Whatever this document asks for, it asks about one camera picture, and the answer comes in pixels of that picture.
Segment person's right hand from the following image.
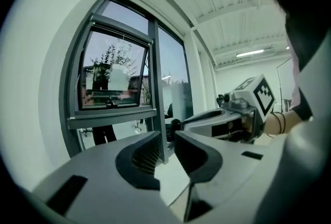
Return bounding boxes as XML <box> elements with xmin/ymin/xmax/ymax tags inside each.
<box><xmin>242</xmin><ymin>115</ymin><xmax>267</xmax><ymax>138</ymax></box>

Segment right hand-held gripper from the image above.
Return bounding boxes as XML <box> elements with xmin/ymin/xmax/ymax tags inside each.
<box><xmin>180</xmin><ymin>74</ymin><xmax>277</xmax><ymax>145</ymax></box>

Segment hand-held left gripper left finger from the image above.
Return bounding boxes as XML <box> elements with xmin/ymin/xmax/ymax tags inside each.
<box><xmin>32</xmin><ymin>130</ymin><xmax>186</xmax><ymax>224</ymax></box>

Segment person's right forearm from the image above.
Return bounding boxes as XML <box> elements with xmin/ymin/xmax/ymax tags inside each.
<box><xmin>263</xmin><ymin>110</ymin><xmax>303</xmax><ymax>138</ymax></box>

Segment person's black and pink top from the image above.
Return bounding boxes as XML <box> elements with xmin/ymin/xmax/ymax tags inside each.
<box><xmin>284</xmin><ymin>10</ymin><xmax>331</xmax><ymax>121</ymax></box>

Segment small grey fisheye camera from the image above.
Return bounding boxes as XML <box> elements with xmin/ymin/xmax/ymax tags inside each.
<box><xmin>222</xmin><ymin>92</ymin><xmax>235</xmax><ymax>104</ymax></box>

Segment long ceiling lamp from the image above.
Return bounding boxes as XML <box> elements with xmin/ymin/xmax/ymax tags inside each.
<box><xmin>235</xmin><ymin>49</ymin><xmax>265</xmax><ymax>58</ymax></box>

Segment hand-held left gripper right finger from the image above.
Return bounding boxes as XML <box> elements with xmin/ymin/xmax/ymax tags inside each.
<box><xmin>174</xmin><ymin>130</ymin><xmax>285</xmax><ymax>222</ymax></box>

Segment black hair ties on wrist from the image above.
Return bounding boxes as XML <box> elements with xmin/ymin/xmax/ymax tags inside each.
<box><xmin>271</xmin><ymin>111</ymin><xmax>287</xmax><ymax>136</ymax></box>

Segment dark grey window frame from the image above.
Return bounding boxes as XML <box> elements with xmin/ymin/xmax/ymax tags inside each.
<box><xmin>58</xmin><ymin>0</ymin><xmax>195</xmax><ymax>165</ymax></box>

